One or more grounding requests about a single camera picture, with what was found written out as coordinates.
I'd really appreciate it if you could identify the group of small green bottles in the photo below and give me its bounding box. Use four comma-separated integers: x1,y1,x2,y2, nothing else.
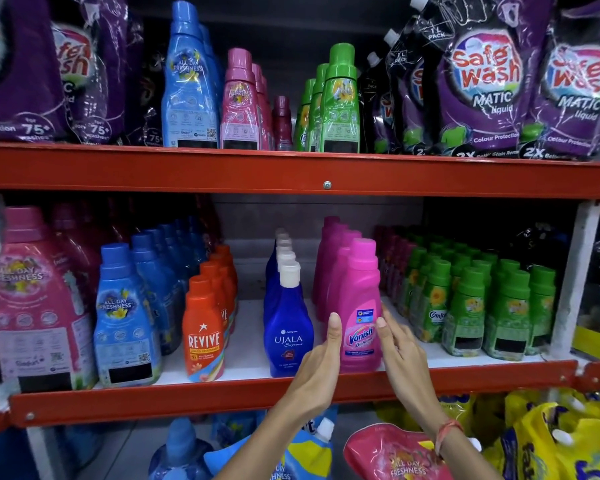
397,235,558,363

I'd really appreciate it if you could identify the orange starch bottle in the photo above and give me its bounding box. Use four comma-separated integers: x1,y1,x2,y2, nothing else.
182,275,227,383
200,261,231,335
210,252,237,330
215,244,239,295

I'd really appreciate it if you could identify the pink thread wristband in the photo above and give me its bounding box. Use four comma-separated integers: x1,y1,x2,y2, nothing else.
434,419,465,458

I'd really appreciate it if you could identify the person's right hand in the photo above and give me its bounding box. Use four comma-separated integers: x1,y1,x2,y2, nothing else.
375,306,449,433

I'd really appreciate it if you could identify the pink softener pouch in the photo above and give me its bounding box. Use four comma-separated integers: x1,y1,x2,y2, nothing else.
343,423,482,480

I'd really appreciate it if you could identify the medium pink softener bottle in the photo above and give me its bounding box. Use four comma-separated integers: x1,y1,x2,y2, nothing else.
220,48,261,150
260,75,277,150

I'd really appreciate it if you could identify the dark detergent pouch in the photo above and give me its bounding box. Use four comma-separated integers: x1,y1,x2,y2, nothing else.
125,20,168,147

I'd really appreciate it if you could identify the row of blue softener bottles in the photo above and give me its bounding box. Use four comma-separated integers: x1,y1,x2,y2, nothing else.
94,217,208,389

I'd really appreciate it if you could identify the yellow detergent pouch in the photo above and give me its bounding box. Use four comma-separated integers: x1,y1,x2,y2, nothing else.
375,393,476,435
505,389,600,425
482,402,600,480

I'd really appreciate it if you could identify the purple spouted detergent pouch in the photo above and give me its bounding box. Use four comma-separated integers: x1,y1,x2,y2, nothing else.
384,29,433,155
410,0,556,158
360,51,396,154
520,0,600,160

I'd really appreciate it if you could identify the tall blue softener bottle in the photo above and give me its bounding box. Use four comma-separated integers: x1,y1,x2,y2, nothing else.
161,1,221,149

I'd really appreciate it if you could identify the tall green softener bottle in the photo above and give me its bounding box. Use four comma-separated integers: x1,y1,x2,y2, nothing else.
307,63,330,153
320,43,362,154
293,78,316,152

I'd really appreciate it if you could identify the row of small pink bottles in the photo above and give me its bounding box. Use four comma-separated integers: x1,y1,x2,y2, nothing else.
374,225,417,305

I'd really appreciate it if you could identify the pink stain remover bottle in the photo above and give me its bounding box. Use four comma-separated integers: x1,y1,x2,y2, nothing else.
337,238,384,374
312,216,341,305
316,222,349,315
325,230,363,323

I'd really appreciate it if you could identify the long red shelf beam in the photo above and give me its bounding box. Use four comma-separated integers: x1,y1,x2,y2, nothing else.
0,141,600,201

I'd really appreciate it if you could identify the yellow shelf label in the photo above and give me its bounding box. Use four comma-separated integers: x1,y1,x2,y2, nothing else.
572,325,600,360

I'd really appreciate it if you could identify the person's left hand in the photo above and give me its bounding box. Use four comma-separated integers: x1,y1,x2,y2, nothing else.
286,313,343,420

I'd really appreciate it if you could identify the blue and yellow pouch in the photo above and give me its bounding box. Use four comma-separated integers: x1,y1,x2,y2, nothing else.
204,407,339,480

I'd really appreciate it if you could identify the large pink softener bottle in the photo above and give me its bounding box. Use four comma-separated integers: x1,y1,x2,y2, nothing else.
50,202,103,315
77,197,126,255
0,206,99,394

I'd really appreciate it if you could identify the maroon softener bottle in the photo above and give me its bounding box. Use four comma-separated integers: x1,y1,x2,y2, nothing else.
272,96,294,151

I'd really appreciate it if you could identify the blue bottle with white cap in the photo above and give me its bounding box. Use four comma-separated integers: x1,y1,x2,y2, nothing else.
265,245,294,295
263,261,315,379
267,228,288,268
263,251,297,325
266,238,292,280

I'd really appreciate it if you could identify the large purple detergent pouch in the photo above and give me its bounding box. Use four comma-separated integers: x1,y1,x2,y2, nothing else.
0,0,68,143
50,0,131,145

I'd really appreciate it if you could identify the person's right forearm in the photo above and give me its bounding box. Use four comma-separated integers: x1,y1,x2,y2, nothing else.
427,417,503,480

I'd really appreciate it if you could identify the pale blue softener bottle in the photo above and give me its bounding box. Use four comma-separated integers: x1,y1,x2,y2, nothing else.
148,417,215,480

